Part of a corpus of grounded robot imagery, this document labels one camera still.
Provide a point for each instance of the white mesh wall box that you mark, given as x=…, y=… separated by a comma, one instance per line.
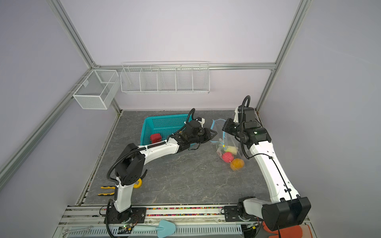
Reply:
x=98, y=89

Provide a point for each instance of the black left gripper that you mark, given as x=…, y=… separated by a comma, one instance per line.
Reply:
x=209, y=135

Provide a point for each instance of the pink dragon fruit toy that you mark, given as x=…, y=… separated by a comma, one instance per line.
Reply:
x=227, y=157

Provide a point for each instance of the yellow handled pliers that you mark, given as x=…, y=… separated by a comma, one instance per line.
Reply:
x=107, y=191

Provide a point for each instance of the white wire wall rack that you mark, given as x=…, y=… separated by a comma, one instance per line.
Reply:
x=165, y=77

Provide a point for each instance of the teal silicone spatula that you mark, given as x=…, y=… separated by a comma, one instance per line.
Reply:
x=163, y=229

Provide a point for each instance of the yellow tape measure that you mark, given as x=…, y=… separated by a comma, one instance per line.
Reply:
x=138, y=183

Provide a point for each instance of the teal plastic basket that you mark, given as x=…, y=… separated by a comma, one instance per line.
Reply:
x=163, y=125

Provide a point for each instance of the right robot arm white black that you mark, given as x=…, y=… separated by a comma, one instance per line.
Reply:
x=286, y=207

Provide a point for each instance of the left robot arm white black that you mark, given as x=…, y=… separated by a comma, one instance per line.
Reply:
x=128, y=168

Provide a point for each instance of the red pepper toy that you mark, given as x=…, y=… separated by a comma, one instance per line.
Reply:
x=155, y=138

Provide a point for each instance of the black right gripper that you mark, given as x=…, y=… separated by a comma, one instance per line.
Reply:
x=228, y=125

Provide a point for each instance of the orange gloved hand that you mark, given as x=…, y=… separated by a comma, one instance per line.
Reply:
x=292, y=232

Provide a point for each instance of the clear zip top bag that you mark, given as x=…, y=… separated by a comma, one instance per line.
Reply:
x=224, y=138

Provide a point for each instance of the silver wrench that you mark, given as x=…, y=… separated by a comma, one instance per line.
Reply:
x=78, y=231

